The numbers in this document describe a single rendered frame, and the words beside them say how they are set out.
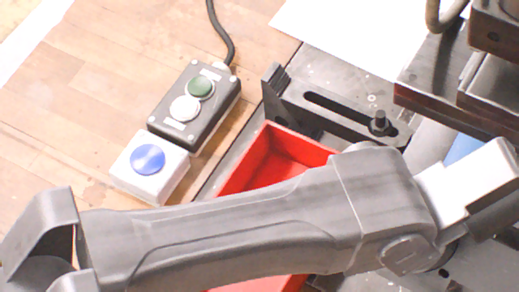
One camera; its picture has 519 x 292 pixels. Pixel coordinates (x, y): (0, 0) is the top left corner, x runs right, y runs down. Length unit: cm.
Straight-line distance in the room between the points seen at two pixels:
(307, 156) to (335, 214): 48
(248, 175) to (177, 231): 51
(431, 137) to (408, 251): 40
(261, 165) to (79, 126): 23
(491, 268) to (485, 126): 17
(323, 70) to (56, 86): 33
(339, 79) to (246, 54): 12
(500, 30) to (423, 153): 29
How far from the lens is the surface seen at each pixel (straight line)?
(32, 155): 128
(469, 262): 86
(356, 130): 116
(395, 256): 75
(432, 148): 113
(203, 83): 125
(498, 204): 80
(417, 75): 99
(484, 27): 88
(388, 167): 75
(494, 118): 95
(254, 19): 135
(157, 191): 119
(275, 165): 122
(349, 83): 128
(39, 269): 74
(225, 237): 69
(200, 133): 122
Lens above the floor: 194
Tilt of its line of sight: 57 degrees down
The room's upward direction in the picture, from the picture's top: 8 degrees counter-clockwise
